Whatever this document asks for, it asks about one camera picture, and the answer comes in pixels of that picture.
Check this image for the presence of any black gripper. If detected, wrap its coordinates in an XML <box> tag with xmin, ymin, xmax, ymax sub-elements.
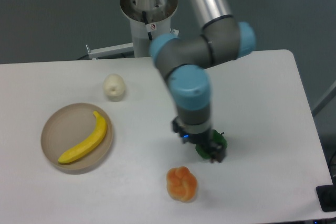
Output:
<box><xmin>172</xmin><ymin>118</ymin><xmax>226</xmax><ymax>163</ymax></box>

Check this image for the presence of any yellow banana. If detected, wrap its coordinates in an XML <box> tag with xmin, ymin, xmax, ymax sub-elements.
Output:
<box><xmin>58</xmin><ymin>111</ymin><xmax>108</xmax><ymax>164</ymax></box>

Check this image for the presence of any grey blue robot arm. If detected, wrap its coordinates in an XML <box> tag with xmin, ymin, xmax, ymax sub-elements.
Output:
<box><xmin>120</xmin><ymin>0</ymin><xmax>256</xmax><ymax>162</ymax></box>

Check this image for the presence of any beige round plate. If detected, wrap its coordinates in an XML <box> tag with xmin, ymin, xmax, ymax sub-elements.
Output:
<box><xmin>40</xmin><ymin>103</ymin><xmax>114</xmax><ymax>174</ymax></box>

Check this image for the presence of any green bell pepper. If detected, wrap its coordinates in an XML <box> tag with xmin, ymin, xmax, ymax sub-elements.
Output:
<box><xmin>195</xmin><ymin>129</ymin><xmax>228</xmax><ymax>159</ymax></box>

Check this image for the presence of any orange knotted bread roll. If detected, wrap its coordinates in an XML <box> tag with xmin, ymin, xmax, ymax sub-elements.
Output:
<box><xmin>166</xmin><ymin>166</ymin><xmax>198</xmax><ymax>202</ymax></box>

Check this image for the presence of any white garlic bulb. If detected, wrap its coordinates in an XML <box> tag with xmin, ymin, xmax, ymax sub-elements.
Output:
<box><xmin>102</xmin><ymin>73</ymin><xmax>126</xmax><ymax>101</ymax></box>

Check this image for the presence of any black device at table edge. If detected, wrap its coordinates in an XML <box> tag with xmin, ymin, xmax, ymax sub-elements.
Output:
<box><xmin>316</xmin><ymin>185</ymin><xmax>335</xmax><ymax>212</ymax></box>

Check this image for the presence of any white metal bracket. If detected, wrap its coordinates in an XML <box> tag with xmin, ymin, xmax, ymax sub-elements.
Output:
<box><xmin>86</xmin><ymin>43</ymin><xmax>133</xmax><ymax>59</ymax></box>

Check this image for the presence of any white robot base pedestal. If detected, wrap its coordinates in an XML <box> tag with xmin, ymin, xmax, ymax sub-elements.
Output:
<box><xmin>120</xmin><ymin>0</ymin><xmax>178</xmax><ymax>58</ymax></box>

